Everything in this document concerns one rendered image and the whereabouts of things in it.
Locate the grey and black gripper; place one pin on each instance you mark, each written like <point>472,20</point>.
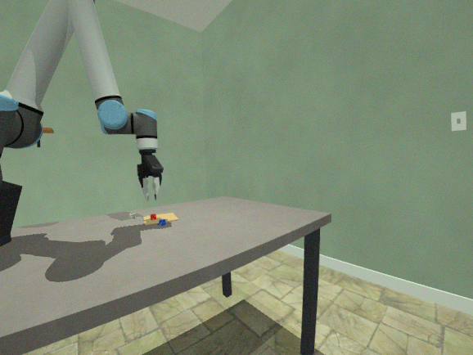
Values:
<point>145,173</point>

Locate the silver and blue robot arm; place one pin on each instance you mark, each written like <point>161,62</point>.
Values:
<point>21,127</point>

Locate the tan flat mat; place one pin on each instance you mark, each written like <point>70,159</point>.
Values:
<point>167,216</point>

